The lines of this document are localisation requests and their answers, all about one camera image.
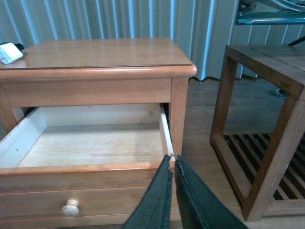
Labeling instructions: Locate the wooden drawer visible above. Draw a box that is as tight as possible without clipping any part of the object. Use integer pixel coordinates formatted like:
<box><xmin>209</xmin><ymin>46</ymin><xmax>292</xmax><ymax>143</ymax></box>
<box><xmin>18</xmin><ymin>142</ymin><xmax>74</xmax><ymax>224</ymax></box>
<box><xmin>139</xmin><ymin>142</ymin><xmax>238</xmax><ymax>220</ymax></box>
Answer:
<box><xmin>0</xmin><ymin>104</ymin><xmax>175</xmax><ymax>229</ymax></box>

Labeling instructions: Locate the glass shelf with metal frame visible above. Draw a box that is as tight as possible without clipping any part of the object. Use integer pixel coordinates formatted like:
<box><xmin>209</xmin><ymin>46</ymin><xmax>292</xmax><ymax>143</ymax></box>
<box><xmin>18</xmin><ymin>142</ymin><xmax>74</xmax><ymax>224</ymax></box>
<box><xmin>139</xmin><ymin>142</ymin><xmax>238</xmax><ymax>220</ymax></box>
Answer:
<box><xmin>235</xmin><ymin>0</ymin><xmax>305</xmax><ymax>25</ymax></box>

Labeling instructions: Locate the white wall charger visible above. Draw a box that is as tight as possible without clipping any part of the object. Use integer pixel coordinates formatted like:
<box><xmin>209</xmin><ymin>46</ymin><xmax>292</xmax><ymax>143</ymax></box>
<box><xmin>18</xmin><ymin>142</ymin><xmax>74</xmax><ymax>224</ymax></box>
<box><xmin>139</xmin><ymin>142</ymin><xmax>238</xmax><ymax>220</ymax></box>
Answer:
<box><xmin>0</xmin><ymin>43</ymin><xmax>23</xmax><ymax>64</ymax></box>

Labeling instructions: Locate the light wooden nightstand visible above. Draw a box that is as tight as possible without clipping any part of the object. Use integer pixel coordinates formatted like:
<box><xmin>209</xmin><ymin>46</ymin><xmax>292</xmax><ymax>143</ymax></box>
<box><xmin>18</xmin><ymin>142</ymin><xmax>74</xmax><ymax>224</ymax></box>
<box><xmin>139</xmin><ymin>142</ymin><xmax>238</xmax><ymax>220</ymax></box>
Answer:
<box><xmin>0</xmin><ymin>38</ymin><xmax>197</xmax><ymax>154</ymax></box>

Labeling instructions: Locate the pale blue pleated curtain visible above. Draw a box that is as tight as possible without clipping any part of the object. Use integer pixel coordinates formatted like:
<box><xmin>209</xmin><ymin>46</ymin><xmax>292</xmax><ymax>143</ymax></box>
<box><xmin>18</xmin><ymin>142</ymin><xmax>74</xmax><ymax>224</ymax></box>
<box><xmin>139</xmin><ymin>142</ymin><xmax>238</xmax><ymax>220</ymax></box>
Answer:
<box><xmin>0</xmin><ymin>0</ymin><xmax>305</xmax><ymax>81</ymax></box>

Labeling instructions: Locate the dark wooden side table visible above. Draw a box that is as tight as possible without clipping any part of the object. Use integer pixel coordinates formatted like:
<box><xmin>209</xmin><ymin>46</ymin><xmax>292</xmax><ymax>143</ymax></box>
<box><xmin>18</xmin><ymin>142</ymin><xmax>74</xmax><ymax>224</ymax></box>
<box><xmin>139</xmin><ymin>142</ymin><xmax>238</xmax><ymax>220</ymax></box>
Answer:
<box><xmin>210</xmin><ymin>45</ymin><xmax>305</xmax><ymax>221</ymax></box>

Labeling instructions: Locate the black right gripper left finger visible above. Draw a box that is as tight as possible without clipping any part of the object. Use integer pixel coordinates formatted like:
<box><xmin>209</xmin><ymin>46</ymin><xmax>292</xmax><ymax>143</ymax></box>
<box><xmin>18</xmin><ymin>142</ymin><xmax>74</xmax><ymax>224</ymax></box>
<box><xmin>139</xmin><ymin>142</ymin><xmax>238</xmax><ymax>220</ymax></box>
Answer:
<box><xmin>123</xmin><ymin>155</ymin><xmax>173</xmax><ymax>229</ymax></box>

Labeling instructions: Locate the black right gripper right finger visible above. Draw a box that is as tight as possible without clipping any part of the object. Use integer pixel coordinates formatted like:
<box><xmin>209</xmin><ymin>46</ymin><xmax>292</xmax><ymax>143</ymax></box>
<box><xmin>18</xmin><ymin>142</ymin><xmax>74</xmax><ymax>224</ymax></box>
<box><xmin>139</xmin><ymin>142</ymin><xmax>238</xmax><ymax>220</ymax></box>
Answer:
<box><xmin>175</xmin><ymin>155</ymin><xmax>247</xmax><ymax>229</ymax></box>

